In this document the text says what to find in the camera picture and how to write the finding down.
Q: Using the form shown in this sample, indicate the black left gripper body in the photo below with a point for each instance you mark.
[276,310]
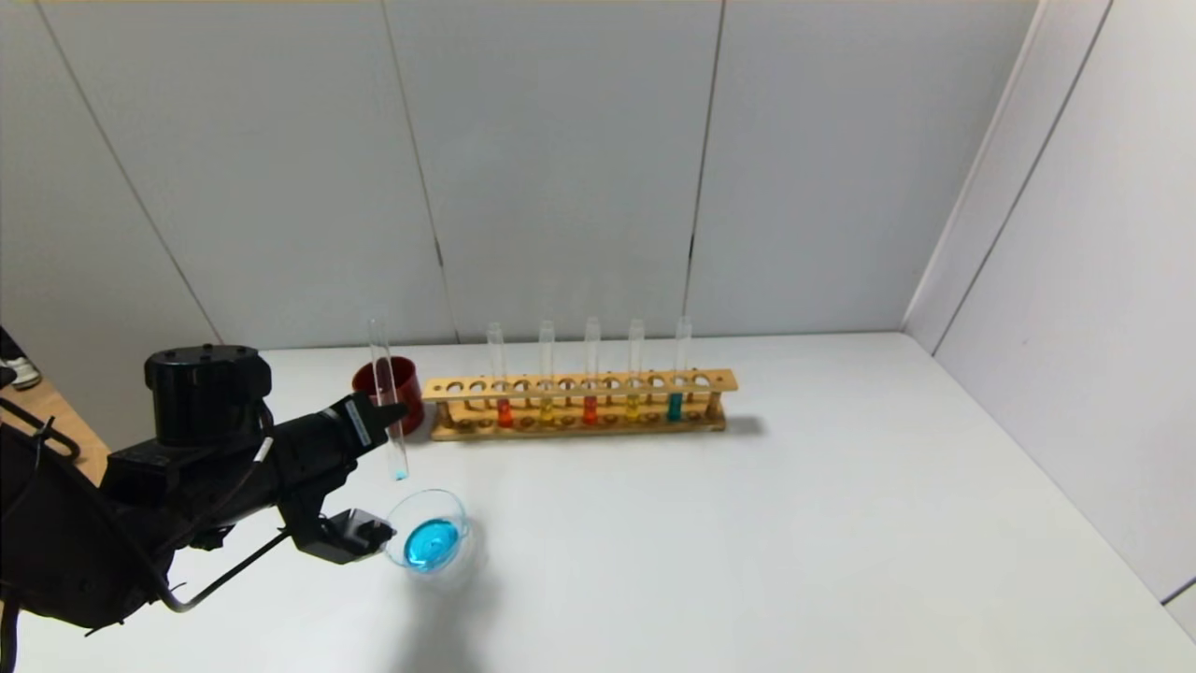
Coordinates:
[359,422]

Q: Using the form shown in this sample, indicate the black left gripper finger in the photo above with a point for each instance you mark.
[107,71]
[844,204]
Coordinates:
[391,413]

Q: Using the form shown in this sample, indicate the test tube with blue pigment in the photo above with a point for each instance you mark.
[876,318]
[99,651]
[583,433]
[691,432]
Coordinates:
[675,407]
[381,365]

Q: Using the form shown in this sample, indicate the test tube with red pigment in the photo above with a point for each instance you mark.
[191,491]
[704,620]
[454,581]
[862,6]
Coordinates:
[590,409]
[505,412]

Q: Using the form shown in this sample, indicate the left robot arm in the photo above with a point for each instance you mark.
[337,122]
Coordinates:
[56,542]

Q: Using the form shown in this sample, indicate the test tube with yellow pigment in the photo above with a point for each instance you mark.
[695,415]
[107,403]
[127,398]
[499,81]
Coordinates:
[633,408]
[547,411]

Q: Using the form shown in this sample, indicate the wooden test tube rack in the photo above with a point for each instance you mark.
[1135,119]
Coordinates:
[719,380]

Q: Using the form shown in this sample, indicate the dark red cup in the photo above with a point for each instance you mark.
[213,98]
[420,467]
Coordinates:
[415,394]

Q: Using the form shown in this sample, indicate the clear glass dish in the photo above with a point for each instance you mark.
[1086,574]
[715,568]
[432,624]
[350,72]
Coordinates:
[432,542]

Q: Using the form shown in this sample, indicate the black chair base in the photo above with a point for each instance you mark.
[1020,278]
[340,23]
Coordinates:
[42,432]

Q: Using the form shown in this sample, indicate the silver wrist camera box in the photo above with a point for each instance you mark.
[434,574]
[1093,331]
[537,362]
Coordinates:
[341,537]

